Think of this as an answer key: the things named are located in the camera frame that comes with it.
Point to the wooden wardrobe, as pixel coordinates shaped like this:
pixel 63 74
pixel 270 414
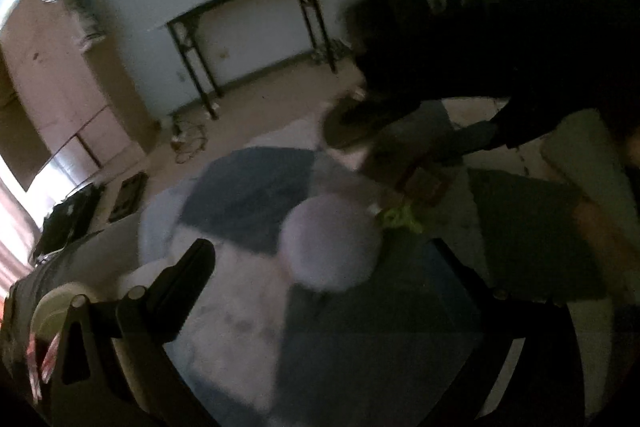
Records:
pixel 65 82

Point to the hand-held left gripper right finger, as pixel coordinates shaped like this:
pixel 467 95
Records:
pixel 452 277

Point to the cream plastic basin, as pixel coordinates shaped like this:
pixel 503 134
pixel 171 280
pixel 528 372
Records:
pixel 52 309

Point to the checkered blanket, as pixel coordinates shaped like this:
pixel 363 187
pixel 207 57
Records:
pixel 250 192

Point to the small black tray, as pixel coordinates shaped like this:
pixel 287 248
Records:
pixel 129 197

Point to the small green figure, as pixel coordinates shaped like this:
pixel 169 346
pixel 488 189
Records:
pixel 400 217

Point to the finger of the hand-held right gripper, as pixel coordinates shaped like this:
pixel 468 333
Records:
pixel 467 142
pixel 370 112

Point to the brown carton box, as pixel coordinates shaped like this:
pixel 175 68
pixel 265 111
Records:
pixel 425 184

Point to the round purple plush toy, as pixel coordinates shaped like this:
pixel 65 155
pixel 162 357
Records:
pixel 330 244

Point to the hanging plastic bag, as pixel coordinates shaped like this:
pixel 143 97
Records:
pixel 90 24

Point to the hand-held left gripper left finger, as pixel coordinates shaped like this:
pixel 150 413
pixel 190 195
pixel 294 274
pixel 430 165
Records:
pixel 192 269

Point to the pink striped curtain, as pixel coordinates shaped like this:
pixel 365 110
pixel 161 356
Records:
pixel 12 232

